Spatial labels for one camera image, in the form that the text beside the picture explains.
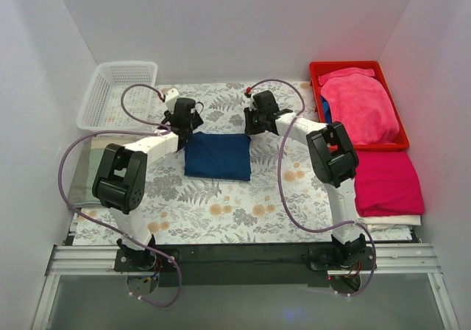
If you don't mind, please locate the navy blue t shirt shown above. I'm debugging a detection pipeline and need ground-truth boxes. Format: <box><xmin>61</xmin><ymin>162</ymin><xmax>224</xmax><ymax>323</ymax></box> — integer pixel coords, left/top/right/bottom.
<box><xmin>184</xmin><ymin>133</ymin><xmax>252</xmax><ymax>181</ymax></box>

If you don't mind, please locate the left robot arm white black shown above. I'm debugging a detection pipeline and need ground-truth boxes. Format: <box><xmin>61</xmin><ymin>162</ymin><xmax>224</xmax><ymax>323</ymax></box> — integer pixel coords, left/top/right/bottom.
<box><xmin>92</xmin><ymin>93</ymin><xmax>203</xmax><ymax>271</ymax></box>

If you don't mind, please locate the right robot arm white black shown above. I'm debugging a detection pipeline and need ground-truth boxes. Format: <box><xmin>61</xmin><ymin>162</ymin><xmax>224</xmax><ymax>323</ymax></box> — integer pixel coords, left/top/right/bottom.
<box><xmin>244</xmin><ymin>88</ymin><xmax>366</xmax><ymax>270</ymax></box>

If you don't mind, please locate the floral table cloth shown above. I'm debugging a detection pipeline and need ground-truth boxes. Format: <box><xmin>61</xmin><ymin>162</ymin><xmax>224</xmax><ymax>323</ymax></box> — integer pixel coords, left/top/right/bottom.
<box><xmin>69</xmin><ymin>81</ymin><xmax>413</xmax><ymax>246</ymax></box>

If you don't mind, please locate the blue cloth in bin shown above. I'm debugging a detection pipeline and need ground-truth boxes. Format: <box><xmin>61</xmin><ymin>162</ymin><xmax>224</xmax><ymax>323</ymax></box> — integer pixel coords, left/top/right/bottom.
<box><xmin>321</xmin><ymin>97</ymin><xmax>332</xmax><ymax>123</ymax></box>

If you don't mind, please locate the red plastic bin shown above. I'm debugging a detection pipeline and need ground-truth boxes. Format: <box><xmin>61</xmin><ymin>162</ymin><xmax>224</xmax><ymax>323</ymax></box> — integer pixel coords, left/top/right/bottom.
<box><xmin>309</xmin><ymin>61</ymin><xmax>409</xmax><ymax>152</ymax></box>

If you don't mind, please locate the white plastic basket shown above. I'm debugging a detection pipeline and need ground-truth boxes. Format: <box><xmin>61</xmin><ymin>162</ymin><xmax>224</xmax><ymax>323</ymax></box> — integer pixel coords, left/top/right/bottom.
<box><xmin>76</xmin><ymin>61</ymin><xmax>157</xmax><ymax>131</ymax></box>

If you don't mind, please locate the pink towel in bin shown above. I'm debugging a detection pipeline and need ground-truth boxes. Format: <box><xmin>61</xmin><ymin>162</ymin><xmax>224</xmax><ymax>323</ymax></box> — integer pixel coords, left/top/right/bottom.
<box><xmin>319</xmin><ymin>67</ymin><xmax>400</xmax><ymax>145</ymax></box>

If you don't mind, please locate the green folded cloth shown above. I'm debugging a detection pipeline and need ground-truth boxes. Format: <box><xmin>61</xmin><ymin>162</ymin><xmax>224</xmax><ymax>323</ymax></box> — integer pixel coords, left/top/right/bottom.
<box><xmin>68</xmin><ymin>137</ymin><xmax>107</xmax><ymax>208</ymax></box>

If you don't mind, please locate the magenta folded t shirt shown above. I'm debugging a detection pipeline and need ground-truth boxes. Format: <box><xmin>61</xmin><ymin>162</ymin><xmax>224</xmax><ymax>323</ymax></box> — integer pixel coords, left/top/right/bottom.
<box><xmin>355</xmin><ymin>151</ymin><xmax>425</xmax><ymax>217</ymax></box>

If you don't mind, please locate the cream folded t shirt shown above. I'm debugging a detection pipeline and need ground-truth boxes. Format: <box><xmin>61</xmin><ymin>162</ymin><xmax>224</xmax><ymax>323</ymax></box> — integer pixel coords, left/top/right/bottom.
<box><xmin>358</xmin><ymin>215</ymin><xmax>421</xmax><ymax>231</ymax></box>

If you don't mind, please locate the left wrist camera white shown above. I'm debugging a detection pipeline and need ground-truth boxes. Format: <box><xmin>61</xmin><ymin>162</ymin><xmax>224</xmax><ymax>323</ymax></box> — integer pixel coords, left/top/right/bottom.
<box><xmin>163</xmin><ymin>88</ymin><xmax>180</xmax><ymax>112</ymax></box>

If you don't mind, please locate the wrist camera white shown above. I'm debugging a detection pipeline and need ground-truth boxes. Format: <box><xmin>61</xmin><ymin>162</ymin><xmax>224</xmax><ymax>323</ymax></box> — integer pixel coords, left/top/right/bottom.
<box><xmin>244</xmin><ymin>87</ymin><xmax>257</xmax><ymax>110</ymax></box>
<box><xmin>163</xmin><ymin>88</ymin><xmax>180</xmax><ymax>112</ymax></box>

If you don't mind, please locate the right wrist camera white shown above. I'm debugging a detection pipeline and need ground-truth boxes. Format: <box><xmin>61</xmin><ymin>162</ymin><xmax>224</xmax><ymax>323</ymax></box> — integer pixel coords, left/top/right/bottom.
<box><xmin>244</xmin><ymin>87</ymin><xmax>257</xmax><ymax>110</ymax></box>

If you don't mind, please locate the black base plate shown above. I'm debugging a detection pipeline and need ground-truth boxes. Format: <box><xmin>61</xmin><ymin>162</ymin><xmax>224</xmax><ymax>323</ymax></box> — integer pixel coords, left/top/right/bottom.
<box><xmin>113</xmin><ymin>242</ymin><xmax>378</xmax><ymax>289</ymax></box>

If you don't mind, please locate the aluminium rail frame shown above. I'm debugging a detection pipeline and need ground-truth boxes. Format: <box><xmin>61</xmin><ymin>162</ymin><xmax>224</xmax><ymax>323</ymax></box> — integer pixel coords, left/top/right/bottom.
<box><xmin>32</xmin><ymin>242</ymin><xmax>459</xmax><ymax>329</ymax></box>

